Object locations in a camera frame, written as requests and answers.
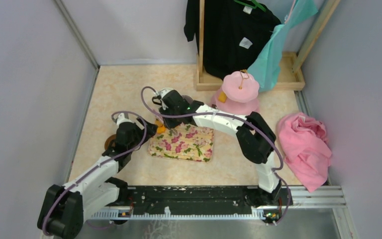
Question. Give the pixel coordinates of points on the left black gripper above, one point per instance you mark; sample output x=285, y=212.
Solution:
x=151, y=130

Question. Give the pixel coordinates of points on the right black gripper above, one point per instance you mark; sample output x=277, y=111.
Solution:
x=170, y=125

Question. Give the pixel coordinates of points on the orange fish-shaped cake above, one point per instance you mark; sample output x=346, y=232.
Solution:
x=161, y=128

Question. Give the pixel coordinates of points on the yellow rectangular biscuit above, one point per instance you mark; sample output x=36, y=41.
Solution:
x=222, y=97

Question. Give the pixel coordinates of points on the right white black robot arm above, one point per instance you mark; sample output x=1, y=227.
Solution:
x=255, y=137

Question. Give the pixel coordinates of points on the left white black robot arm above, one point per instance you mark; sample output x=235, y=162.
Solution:
x=67, y=207

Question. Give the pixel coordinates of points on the black mug white inside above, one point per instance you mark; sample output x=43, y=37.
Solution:
x=157, y=100

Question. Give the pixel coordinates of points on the brown round coaster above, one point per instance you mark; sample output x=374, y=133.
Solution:
x=110, y=142

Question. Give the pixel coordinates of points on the floral rectangular tray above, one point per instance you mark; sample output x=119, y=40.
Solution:
x=192, y=143

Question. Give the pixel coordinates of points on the pink three-tier cake stand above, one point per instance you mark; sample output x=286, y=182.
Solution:
x=242, y=91

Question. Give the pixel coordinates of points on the black t-shirt on hanger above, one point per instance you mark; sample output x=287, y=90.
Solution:
x=234, y=35

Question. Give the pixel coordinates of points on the teal garment hanging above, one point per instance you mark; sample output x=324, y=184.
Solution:
x=266, y=68

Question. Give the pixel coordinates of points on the wooden clothes rack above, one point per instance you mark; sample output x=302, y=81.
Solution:
x=290, y=76

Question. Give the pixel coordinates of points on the pink crumpled towel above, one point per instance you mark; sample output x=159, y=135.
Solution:
x=305, y=144

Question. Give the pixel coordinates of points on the green clothes hanger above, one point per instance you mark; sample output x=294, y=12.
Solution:
x=254, y=4

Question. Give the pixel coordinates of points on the grey mug black handle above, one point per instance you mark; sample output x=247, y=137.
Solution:
x=187, y=98

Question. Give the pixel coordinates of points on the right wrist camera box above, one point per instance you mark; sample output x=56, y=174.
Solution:
x=160, y=94

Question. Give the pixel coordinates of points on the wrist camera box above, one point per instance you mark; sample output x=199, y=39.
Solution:
x=120, y=117
x=160, y=94

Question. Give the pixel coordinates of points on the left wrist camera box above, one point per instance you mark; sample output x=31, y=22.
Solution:
x=120, y=117

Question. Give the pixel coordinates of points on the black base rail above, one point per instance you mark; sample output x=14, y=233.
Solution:
x=217, y=203

